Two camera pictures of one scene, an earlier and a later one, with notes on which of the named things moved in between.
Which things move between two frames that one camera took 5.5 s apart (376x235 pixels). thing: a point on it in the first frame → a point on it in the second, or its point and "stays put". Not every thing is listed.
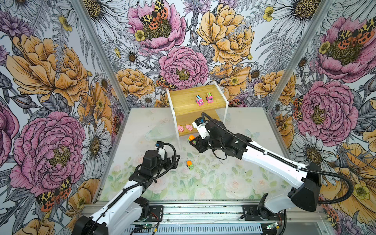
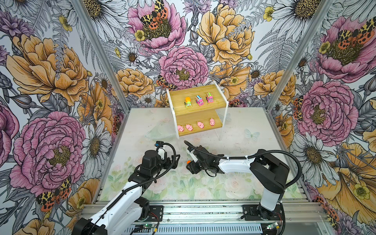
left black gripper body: x=162 y=164 stays put
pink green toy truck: x=209 y=98 stays put
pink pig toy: x=189 y=127 stays put
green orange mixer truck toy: x=191 y=139 → x=188 y=103
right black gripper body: x=209 y=143 → x=198 y=166
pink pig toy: x=180 y=128 stays put
